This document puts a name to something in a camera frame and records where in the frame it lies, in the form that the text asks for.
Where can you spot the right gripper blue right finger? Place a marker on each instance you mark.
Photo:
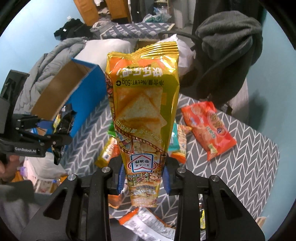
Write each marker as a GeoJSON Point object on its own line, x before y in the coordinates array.
{"type": "Point", "coordinates": [166, 180]}

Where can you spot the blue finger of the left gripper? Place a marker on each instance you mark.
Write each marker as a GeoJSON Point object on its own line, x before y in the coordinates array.
{"type": "Point", "coordinates": [49, 140]}
{"type": "Point", "coordinates": [25, 121]}

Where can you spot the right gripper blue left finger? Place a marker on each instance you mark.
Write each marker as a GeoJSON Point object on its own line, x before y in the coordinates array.
{"type": "Point", "coordinates": [121, 180]}

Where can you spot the small orange noodle snack pack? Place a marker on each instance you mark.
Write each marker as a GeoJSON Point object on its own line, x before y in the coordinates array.
{"type": "Point", "coordinates": [181, 154]}

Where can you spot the yellow biscuit bar pack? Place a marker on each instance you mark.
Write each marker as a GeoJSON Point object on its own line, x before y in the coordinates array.
{"type": "Point", "coordinates": [109, 151]}

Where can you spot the white orange snack bag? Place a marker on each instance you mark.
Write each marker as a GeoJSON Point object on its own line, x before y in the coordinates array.
{"type": "Point", "coordinates": [146, 225]}

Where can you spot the red cracker snack bag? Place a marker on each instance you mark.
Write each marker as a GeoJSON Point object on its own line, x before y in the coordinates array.
{"type": "Point", "coordinates": [208, 129]}

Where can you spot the long yellow chip bag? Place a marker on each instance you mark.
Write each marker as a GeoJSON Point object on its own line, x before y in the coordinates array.
{"type": "Point", "coordinates": [143, 90]}

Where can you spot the teal silver snack bag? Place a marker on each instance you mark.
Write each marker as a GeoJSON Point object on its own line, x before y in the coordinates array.
{"type": "Point", "coordinates": [174, 145]}

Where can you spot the green peanut snack bag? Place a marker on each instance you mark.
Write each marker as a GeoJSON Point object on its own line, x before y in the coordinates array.
{"type": "Point", "coordinates": [111, 130]}

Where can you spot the small black cartoon snack pack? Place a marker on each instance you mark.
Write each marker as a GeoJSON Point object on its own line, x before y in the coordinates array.
{"type": "Point", "coordinates": [202, 219]}

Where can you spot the person left hand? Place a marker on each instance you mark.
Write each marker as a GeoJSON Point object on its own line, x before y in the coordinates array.
{"type": "Point", "coordinates": [8, 171]}

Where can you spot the blue cardboard box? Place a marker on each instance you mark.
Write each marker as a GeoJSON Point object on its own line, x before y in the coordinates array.
{"type": "Point", "coordinates": [78, 83]}

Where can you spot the grey chevron table cloth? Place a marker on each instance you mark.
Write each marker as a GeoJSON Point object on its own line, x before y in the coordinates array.
{"type": "Point", "coordinates": [248, 169]}

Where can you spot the bed with grey sheet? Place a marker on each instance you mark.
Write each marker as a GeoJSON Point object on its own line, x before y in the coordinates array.
{"type": "Point", "coordinates": [96, 51]}

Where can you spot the black clothes pile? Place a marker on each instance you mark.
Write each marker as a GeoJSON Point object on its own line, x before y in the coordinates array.
{"type": "Point", "coordinates": [72, 29]}

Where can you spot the black office chair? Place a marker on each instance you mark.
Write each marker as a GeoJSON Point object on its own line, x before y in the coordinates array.
{"type": "Point", "coordinates": [218, 81]}

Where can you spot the white plastic bag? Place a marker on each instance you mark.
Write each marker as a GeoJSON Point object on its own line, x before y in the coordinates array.
{"type": "Point", "coordinates": [186, 55]}

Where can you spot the blue patterned mattress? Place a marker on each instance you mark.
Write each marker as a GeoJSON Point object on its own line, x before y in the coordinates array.
{"type": "Point", "coordinates": [148, 31]}

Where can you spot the wooden louvered wardrobe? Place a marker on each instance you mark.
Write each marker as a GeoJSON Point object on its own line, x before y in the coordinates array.
{"type": "Point", "coordinates": [92, 11]}

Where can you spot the dark grey fleece blanket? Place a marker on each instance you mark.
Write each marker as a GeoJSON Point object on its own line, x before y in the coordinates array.
{"type": "Point", "coordinates": [224, 32]}

